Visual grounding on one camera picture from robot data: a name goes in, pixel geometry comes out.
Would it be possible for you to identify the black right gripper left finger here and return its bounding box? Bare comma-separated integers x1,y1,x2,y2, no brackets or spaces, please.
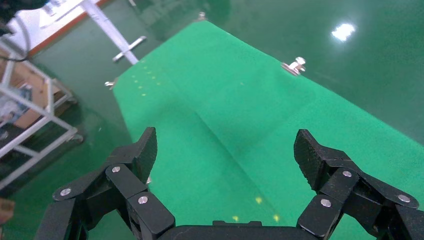
34,126,176,240

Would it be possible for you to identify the white metal shelf rack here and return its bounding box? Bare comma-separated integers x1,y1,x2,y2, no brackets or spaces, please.
0,39,84,191

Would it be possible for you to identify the white platform with orange edge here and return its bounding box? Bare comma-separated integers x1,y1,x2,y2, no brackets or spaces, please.
9,0,110,57

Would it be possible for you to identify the brown cardboard box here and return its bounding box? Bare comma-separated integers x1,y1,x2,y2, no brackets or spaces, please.
0,49,67,130

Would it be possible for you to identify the white metal table leg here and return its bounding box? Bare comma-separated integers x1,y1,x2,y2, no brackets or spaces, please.
81,0,148,65

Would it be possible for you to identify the green tablecloth with yellow specks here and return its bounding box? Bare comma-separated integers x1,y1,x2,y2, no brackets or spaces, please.
112,19,424,240

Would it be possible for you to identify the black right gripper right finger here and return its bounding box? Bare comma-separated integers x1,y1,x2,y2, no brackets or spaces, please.
293,129,424,240

